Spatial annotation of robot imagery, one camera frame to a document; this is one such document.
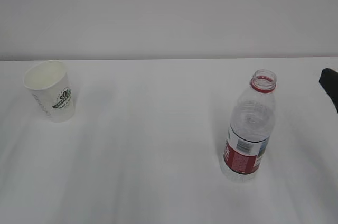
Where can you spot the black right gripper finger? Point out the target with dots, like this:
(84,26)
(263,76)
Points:
(328,81)

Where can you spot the clear plastic water bottle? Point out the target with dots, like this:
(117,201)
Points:
(251,124)

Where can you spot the white paper cup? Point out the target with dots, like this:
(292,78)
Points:
(48,83)

